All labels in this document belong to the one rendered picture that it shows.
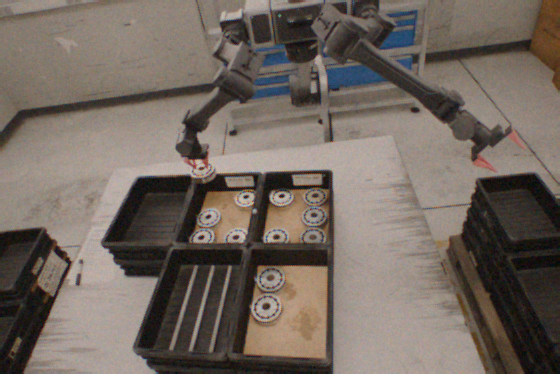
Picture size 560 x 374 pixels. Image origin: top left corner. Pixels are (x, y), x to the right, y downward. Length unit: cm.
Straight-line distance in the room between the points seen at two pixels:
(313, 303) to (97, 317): 88
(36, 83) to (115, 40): 108
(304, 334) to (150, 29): 347
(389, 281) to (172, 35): 331
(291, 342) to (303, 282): 22
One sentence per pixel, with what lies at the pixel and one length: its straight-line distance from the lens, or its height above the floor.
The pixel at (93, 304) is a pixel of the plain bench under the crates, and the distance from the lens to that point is 179.
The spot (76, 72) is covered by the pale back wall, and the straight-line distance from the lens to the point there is 468.
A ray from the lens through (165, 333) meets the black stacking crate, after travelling 142.
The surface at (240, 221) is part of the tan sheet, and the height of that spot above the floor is 83.
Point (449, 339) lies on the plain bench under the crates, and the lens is 147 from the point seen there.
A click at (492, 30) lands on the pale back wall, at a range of 461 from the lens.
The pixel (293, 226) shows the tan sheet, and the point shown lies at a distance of 154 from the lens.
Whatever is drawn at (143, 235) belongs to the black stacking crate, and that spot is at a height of 83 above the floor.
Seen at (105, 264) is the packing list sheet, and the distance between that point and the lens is 189.
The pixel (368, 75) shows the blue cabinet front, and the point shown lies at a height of 40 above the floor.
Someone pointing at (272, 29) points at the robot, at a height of 144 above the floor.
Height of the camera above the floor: 200
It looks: 44 degrees down
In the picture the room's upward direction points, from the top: 11 degrees counter-clockwise
